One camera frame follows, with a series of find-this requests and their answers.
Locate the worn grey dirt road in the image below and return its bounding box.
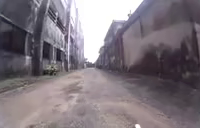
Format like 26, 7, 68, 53
0, 67, 200, 128

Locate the slim grey pole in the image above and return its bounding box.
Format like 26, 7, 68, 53
65, 0, 73, 72

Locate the tall grey concrete building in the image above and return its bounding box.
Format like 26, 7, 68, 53
24, 0, 86, 72

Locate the thick tree trunk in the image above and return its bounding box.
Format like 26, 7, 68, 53
31, 0, 52, 77

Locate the grass verge strip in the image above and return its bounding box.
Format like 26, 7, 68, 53
0, 70, 80, 97

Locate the low grey building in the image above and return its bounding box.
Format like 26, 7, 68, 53
0, 12, 34, 81

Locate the pale building beyond wall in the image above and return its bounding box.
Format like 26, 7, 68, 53
95, 19, 126, 70

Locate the stained grey boundary wall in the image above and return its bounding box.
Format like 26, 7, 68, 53
116, 0, 200, 91

